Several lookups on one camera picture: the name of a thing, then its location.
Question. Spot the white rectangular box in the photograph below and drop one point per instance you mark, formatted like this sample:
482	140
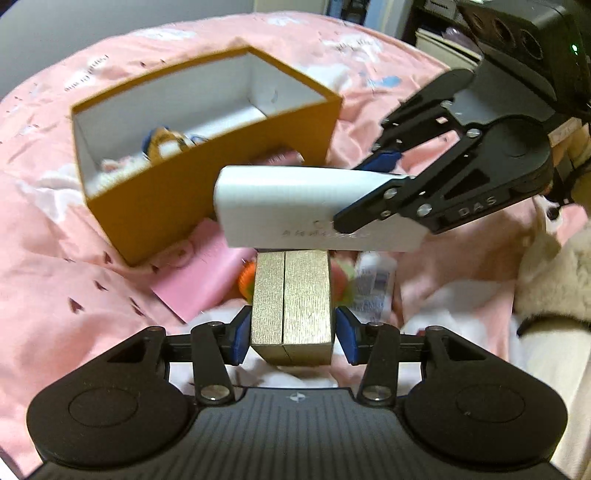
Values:
286	207

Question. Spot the person's right forearm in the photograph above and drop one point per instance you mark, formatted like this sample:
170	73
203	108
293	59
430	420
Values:
554	272

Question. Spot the gold textured box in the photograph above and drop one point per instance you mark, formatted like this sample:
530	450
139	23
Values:
295	300

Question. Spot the white knitted toy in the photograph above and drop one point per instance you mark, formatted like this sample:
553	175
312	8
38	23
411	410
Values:
120	164

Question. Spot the tiger plush toy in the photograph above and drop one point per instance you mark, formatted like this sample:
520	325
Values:
161	143

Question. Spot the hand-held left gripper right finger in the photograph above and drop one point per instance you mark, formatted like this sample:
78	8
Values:
346	338

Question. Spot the orange and green toy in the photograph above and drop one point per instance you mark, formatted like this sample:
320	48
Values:
247	282

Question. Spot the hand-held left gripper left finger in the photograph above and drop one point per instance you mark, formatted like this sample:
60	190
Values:
240	338

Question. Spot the small white bottle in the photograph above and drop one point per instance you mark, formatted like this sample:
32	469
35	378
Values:
376	284

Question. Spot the pink snap case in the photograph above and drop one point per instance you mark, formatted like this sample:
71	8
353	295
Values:
198	272

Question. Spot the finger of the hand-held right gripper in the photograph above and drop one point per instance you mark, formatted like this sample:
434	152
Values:
364	210
383	160

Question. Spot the pink printed blanket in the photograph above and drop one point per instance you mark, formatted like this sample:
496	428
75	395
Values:
69	277

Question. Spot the orange cardboard box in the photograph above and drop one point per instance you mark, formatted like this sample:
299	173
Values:
184	198

